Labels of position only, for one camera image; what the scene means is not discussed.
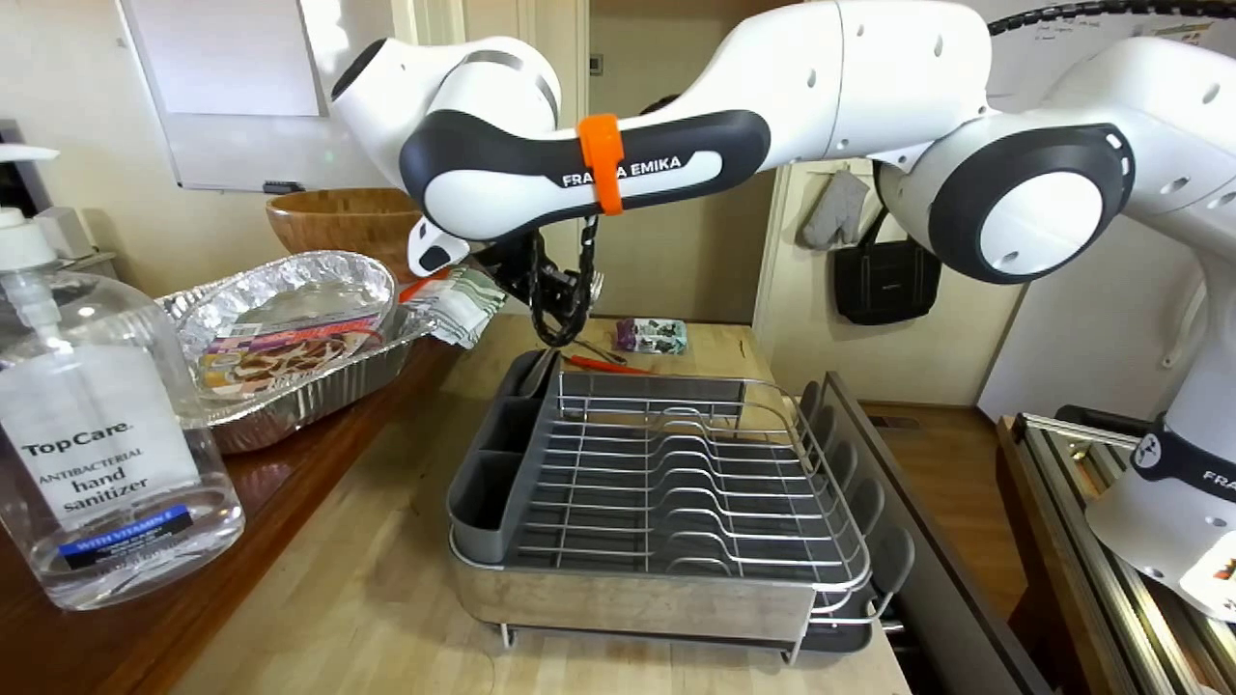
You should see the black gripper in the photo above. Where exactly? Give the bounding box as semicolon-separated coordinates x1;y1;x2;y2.
489;228;597;351

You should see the grey dish rack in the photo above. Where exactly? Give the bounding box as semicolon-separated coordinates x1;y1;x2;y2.
444;346;923;667

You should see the red silicone spatula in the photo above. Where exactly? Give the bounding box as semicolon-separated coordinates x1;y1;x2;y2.
555;346;641;378

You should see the teal sponge packet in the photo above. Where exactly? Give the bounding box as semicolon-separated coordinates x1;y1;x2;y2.
609;313;695;362

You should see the wooden bowl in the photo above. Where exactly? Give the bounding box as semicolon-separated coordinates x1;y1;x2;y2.
261;184;434;278

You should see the aluminium foil tray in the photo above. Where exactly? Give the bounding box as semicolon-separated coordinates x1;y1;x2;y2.
156;247;435;462

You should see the grey oven mitt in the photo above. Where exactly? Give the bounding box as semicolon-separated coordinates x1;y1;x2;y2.
790;166;873;256

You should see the black tote bag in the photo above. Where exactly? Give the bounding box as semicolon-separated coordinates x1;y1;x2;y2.
825;203;946;327

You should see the dark brown wooden counter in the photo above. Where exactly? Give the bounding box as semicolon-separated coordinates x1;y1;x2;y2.
0;234;514;695

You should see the clear hand sanitizer bottle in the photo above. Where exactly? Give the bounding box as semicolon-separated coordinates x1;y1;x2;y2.
0;141;252;618

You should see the white refrigerator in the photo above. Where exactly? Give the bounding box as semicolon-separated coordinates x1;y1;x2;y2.
975;242;1215;430

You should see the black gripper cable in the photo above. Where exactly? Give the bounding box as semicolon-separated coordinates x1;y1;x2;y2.
565;207;605;331

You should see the orange velcro strap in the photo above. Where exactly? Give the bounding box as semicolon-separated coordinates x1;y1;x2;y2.
572;109;631;221

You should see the white wall whiteboard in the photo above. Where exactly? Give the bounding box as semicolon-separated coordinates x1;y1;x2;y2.
116;0;398;198

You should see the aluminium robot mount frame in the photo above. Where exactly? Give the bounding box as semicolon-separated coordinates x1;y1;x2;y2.
1013;410;1236;695

